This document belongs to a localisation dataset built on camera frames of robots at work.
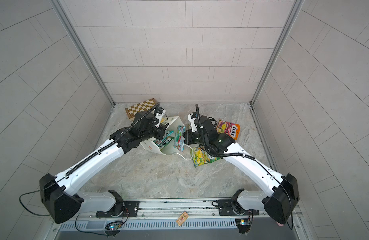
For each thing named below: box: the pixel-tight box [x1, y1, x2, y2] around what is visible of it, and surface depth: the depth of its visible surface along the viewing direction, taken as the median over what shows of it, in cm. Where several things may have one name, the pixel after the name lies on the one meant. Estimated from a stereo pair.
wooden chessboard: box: [125, 98, 157, 121], surface depth 111 cm
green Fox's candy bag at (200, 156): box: [190, 146, 221, 168], surface depth 87 cm
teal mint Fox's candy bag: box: [173, 125, 186, 153], surface depth 75 cm
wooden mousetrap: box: [176, 211, 189, 227], surface depth 70 cm
